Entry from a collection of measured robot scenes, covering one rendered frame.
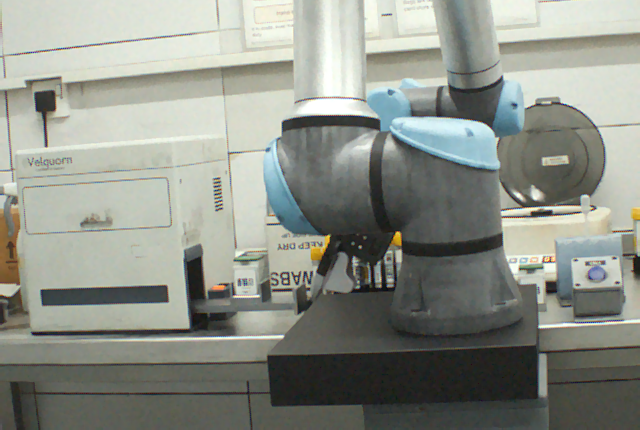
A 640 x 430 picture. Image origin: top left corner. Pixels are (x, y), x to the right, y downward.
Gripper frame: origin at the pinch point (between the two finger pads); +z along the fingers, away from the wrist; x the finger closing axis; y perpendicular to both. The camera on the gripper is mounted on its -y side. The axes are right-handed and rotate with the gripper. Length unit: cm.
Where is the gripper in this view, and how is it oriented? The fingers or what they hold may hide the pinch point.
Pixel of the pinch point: (312, 291)
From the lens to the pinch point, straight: 161.2
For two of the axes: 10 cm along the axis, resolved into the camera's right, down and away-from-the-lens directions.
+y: 8.8, 4.4, -1.6
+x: 2.1, -0.7, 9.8
